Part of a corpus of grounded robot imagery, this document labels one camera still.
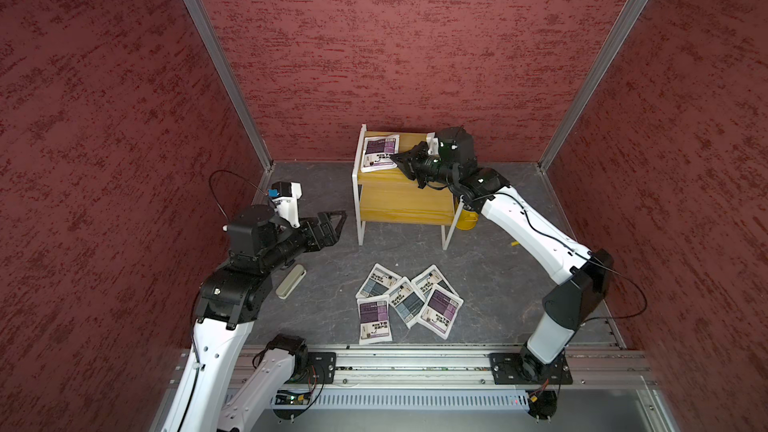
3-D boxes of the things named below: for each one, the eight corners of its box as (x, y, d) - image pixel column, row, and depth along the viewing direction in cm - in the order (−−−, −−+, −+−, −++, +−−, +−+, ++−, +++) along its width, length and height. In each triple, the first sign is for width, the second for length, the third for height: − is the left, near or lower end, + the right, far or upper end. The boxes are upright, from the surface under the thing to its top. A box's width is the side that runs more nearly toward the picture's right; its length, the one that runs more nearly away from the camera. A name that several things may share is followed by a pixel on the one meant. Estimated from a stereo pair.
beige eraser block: (277, 297, 88) (273, 292, 85) (301, 268, 94) (298, 263, 90) (284, 302, 87) (280, 297, 84) (308, 272, 93) (305, 267, 90)
